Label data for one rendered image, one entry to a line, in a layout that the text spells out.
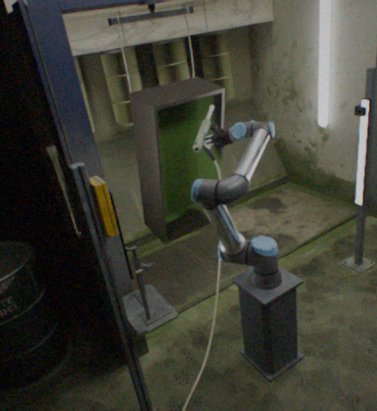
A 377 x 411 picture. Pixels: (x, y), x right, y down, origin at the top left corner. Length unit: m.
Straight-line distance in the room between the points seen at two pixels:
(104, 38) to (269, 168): 2.50
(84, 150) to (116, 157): 2.03
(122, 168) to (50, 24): 2.32
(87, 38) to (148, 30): 0.59
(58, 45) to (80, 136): 0.45
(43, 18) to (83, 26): 1.58
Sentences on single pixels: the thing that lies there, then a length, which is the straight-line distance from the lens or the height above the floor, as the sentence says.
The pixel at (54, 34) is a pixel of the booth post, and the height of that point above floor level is 2.13.
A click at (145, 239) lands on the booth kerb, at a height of 0.12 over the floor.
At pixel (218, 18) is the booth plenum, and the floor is 2.09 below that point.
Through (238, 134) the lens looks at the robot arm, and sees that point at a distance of 2.20.
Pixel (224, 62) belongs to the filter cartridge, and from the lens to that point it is 4.34.
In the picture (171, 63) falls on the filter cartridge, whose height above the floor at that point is 1.75.
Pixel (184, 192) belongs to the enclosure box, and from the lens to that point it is 3.49.
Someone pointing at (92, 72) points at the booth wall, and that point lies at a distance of 4.07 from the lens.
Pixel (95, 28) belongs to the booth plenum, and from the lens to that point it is 3.64.
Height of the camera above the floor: 2.10
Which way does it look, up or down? 26 degrees down
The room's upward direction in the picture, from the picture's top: 9 degrees counter-clockwise
